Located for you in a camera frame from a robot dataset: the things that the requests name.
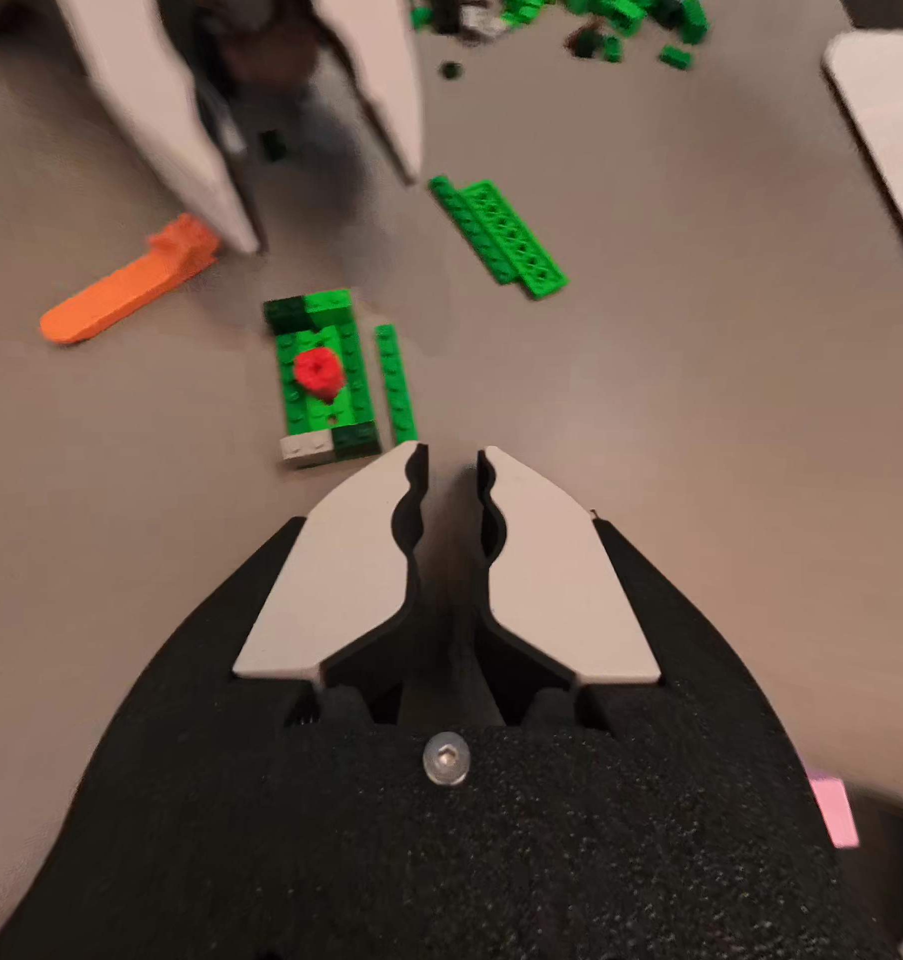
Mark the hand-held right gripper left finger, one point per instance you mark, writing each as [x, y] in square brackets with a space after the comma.
[339, 577]

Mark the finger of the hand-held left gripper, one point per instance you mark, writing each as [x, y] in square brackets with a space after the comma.
[159, 112]
[384, 82]

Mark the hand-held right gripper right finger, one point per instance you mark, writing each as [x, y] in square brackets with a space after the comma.
[564, 592]

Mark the narrow green lego plate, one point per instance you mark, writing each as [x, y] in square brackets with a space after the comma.
[466, 221]
[397, 386]

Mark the green lego plate with holes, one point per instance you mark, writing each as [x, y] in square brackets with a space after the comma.
[515, 240]

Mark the green lego assembly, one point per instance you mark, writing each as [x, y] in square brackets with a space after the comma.
[354, 360]

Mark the small dark green lego piece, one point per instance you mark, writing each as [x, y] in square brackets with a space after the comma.
[273, 146]
[449, 71]

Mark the pile of lego pieces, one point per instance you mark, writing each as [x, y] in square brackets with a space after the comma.
[624, 15]

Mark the pink lego pig figure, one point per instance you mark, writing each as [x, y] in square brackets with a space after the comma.
[834, 814]

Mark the orange brick separator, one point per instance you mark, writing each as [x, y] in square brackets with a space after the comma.
[121, 292]

